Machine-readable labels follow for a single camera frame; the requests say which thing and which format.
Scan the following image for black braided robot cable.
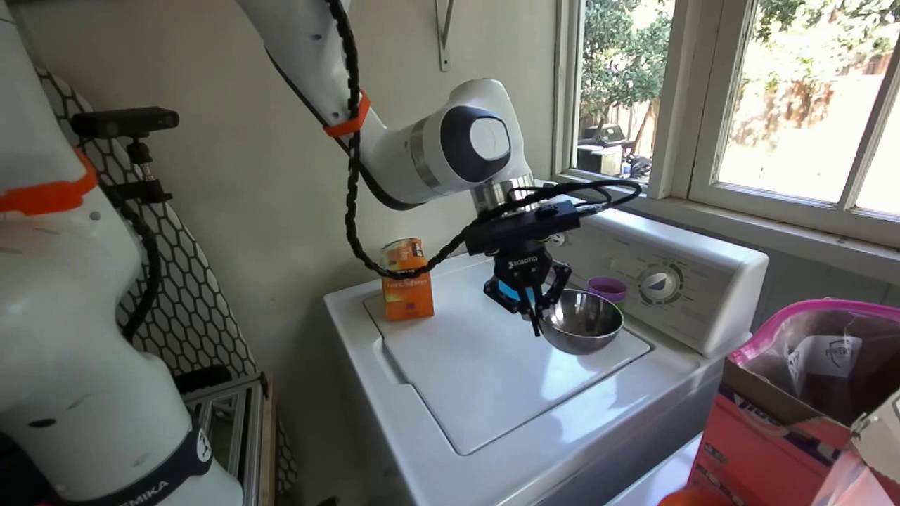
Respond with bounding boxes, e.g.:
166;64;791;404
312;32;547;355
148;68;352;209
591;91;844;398
321;0;646;283

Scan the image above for white dryer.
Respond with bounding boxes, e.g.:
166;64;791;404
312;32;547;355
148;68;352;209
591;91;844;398
605;434;708;506

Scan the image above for large washer timer dial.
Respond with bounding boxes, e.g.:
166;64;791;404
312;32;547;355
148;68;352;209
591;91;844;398
637;262;685;306

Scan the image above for orange strap on arm base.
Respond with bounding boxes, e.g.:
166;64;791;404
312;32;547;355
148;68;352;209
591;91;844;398
0;145;101;220

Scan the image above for white washing machine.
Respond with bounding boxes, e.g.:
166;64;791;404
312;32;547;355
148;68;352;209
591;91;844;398
321;203;771;506

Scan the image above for aluminium frame rail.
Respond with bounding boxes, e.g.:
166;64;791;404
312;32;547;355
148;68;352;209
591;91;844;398
179;369;280;506

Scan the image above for silver metal bowl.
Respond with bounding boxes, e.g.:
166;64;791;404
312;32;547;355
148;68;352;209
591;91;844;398
533;283;626;358

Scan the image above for stacked purple and green cups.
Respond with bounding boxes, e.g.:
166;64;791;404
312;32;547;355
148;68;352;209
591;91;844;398
584;273;633;306

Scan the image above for orange strap on forearm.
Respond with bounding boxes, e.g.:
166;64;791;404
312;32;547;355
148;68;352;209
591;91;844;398
324;91;373;144

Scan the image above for orange Kirkland dryer sheet box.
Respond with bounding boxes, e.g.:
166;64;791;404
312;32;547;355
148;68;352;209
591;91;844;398
376;237;439;327

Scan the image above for white window frame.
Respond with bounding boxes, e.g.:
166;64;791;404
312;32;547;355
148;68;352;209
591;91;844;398
547;0;900;286

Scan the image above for black camera cable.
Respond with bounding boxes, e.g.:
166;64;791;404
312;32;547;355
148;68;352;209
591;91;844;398
116;181;166;346

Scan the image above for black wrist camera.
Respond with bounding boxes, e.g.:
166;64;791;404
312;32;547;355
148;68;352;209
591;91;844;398
463;197;581;259

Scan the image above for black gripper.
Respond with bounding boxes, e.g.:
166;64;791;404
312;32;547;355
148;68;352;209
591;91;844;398
480;242;573;341

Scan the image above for black camera on stand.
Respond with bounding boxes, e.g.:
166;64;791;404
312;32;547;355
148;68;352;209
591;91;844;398
68;105;183;210

